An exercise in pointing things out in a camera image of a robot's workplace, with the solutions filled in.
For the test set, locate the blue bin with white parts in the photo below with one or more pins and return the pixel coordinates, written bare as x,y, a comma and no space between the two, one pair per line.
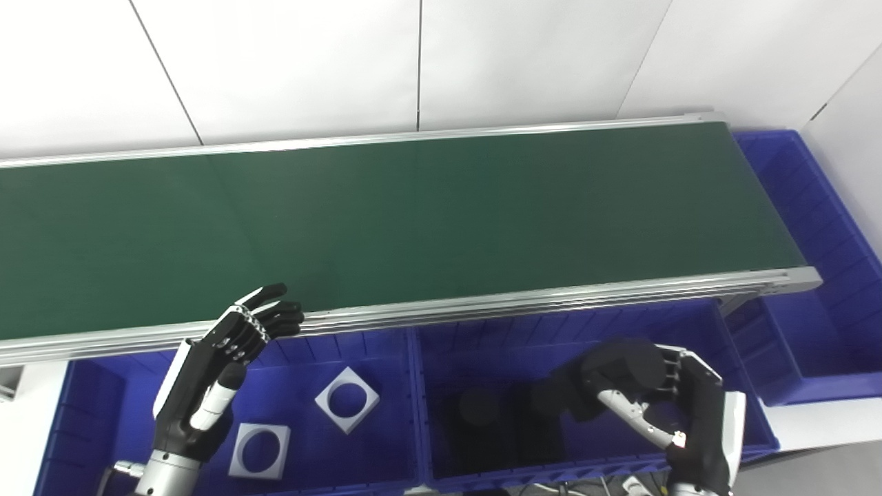
103,413

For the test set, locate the blue bin with black parts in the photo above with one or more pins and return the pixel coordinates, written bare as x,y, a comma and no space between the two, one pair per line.
496,351

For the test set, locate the aluminium conveyor leg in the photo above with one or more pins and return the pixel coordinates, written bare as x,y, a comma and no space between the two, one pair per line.
10,382
741,303

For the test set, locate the empty blue bin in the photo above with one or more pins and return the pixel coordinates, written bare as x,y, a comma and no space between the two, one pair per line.
820,337

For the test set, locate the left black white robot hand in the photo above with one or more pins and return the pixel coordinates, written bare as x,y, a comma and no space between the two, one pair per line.
193,386

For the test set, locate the green conveyor belt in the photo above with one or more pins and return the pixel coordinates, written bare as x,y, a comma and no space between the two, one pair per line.
551,300
413,227

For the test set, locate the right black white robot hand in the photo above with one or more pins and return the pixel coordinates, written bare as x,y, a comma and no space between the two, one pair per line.
710,427

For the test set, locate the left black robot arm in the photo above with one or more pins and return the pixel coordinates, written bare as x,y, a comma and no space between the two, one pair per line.
165,475

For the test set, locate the black cylinder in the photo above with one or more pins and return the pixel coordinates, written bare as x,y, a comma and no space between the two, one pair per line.
613,368
482,410

